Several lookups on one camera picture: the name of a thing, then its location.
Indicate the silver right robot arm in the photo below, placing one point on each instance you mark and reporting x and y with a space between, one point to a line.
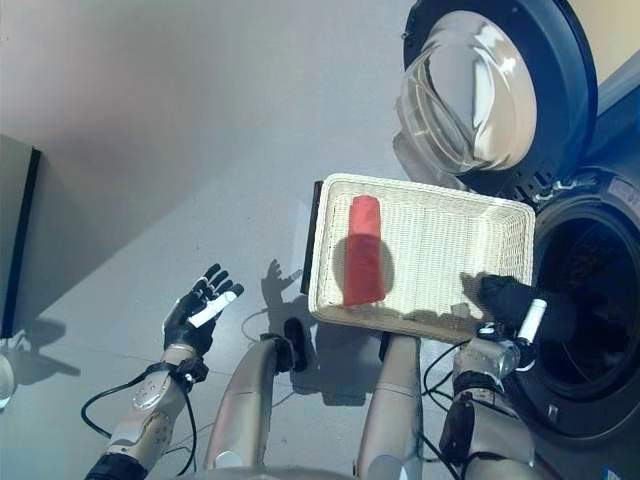
480 360

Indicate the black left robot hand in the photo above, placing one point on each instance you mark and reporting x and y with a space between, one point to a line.
187 325

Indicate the clear rounded glass object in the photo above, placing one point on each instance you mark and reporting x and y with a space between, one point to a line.
5 380

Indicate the red cloth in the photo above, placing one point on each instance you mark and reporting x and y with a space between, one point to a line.
364 260

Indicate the silver right robot leg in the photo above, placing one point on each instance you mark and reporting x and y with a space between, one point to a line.
395 390

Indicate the white wicker basket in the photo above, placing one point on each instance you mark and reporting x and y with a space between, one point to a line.
440 250

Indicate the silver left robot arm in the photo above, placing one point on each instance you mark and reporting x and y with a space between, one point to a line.
145 405

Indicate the silver left robot leg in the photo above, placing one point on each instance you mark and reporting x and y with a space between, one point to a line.
245 390

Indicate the grey robot torso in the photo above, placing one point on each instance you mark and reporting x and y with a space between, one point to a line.
300 474

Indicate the grey front-load washing machine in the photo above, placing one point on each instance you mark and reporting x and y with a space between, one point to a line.
590 410

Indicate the round glass washer door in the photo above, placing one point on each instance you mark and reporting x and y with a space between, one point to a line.
560 75

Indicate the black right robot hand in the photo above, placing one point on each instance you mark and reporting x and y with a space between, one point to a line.
530 325

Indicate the silver robot leg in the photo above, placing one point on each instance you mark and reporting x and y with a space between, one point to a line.
245 390
395 390

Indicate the black cloth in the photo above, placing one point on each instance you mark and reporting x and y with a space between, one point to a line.
505 295

